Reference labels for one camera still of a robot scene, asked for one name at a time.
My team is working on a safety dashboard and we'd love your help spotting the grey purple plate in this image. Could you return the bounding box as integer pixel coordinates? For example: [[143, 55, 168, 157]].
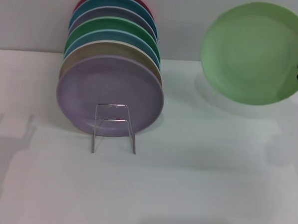
[[67, 4, 160, 41]]

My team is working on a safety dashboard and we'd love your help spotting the dark green plate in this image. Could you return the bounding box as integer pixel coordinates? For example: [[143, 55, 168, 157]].
[[64, 15, 162, 55]]

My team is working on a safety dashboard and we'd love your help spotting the lavender plate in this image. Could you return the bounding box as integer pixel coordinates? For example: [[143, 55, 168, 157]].
[[54, 52, 167, 140]]

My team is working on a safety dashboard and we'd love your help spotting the metal wire plate rack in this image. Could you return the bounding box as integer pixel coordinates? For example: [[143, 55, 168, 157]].
[[90, 103, 139, 156]]

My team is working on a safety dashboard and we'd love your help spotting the light green plate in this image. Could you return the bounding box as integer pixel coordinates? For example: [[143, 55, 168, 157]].
[[199, 0, 298, 108]]

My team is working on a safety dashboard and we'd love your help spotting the beige plate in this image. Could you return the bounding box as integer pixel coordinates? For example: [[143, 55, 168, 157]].
[[58, 37, 165, 88]]

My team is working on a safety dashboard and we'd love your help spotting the teal blue plate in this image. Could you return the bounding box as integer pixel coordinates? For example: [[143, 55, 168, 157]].
[[67, 0, 160, 40]]

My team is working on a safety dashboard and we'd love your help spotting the light blue plate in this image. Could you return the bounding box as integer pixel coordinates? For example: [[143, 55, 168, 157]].
[[63, 27, 164, 66]]

